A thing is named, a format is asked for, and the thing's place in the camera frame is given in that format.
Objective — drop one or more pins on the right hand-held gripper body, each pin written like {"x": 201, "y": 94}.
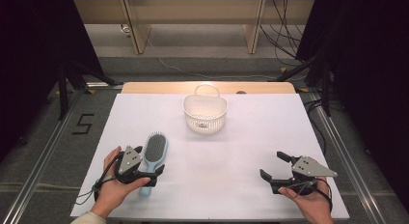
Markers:
{"x": 308, "y": 167}

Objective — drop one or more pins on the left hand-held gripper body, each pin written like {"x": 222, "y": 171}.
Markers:
{"x": 131, "y": 161}

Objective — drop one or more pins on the light blue hairbrush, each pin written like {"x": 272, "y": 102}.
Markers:
{"x": 156, "y": 146}

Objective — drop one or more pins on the white plastic basket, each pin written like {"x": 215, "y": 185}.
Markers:
{"x": 205, "y": 121}

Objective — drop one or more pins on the person's left hand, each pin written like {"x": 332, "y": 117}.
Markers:
{"x": 111, "y": 191}

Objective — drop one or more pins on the person's right hand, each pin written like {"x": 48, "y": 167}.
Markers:
{"x": 310, "y": 204}

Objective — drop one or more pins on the white table sheet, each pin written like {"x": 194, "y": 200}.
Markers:
{"x": 241, "y": 169}

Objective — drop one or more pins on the light wooden table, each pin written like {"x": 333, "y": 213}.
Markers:
{"x": 144, "y": 88}

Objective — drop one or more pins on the yellow tape piece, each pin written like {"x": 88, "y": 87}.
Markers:
{"x": 90, "y": 91}
{"x": 283, "y": 70}
{"x": 303, "y": 89}

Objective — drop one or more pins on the black tripod stand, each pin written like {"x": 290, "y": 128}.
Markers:
{"x": 63, "y": 95}
{"x": 325, "y": 89}

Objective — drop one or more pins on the black curtain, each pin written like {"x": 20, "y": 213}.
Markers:
{"x": 369, "y": 72}
{"x": 32, "y": 56}

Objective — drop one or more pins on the light wooden shelf unit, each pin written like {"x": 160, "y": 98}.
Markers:
{"x": 193, "y": 11}

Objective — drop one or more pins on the metal floor rail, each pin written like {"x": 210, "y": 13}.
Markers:
{"x": 351, "y": 172}
{"x": 38, "y": 172}

